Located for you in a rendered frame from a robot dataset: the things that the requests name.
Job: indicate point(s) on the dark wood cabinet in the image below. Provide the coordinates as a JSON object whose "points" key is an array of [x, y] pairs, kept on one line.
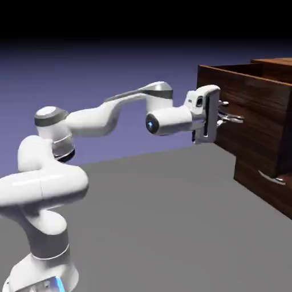
{"points": [[276, 66]]}

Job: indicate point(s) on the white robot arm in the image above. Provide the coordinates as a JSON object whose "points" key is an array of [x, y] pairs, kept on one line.
{"points": [[95, 118]]}

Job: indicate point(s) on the dark wood drawer front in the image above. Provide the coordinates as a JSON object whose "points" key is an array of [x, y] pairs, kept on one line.
{"points": [[255, 191]]}

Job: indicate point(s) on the dark wood drawer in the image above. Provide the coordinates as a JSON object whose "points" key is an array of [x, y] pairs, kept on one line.
{"points": [[251, 114], [255, 191]]}

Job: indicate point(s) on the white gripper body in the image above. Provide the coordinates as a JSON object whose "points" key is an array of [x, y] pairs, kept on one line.
{"points": [[212, 109]]}

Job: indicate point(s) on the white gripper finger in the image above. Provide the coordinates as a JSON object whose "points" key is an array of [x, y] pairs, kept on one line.
{"points": [[224, 103], [220, 122]]}

